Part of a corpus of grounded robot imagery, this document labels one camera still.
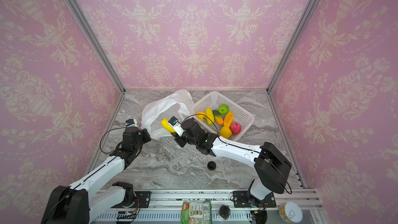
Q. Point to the white plastic bag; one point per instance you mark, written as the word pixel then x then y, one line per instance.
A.
pixel 175 105

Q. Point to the yellow starfruit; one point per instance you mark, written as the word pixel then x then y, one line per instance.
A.
pixel 209 116

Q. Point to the tin can white lid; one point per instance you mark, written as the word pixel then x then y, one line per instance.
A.
pixel 290 212

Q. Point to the yellow banana fruit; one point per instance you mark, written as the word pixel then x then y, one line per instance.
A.
pixel 167 126

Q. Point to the black round lid object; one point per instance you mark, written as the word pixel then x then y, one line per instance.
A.
pixel 224 212

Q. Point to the green orange mango fruit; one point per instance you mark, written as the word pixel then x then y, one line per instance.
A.
pixel 218 117

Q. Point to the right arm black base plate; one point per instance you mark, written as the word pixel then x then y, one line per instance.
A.
pixel 242 199

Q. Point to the white perforated plastic basket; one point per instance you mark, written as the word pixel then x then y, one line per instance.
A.
pixel 213 100

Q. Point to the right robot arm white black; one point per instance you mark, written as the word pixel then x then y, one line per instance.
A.
pixel 271 166

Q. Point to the yellow lemon fruit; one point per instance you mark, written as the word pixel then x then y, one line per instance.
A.
pixel 225 132

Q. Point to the pink red fruit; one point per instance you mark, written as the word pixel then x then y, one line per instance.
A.
pixel 235 128

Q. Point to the aluminium frame rail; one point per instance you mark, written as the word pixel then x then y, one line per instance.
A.
pixel 307 199

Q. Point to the green snack package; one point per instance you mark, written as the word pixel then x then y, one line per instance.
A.
pixel 196 212

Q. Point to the yellow red mango fruit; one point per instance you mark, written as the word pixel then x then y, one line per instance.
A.
pixel 228 119

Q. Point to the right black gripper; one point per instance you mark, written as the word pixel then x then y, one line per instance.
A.
pixel 181 139

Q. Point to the green apple fruit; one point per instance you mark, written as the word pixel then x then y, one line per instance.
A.
pixel 223 109

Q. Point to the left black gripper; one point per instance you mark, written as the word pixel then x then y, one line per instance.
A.
pixel 144 132

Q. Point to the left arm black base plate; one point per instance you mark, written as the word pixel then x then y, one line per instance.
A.
pixel 143 198

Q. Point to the yellow bell pepper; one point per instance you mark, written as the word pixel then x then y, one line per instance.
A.
pixel 201 116

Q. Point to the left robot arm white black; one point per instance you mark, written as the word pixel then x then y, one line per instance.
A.
pixel 81 202

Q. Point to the small black-lidded jar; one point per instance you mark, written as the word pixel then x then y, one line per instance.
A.
pixel 211 168

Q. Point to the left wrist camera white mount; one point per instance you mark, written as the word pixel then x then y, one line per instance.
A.
pixel 131 123

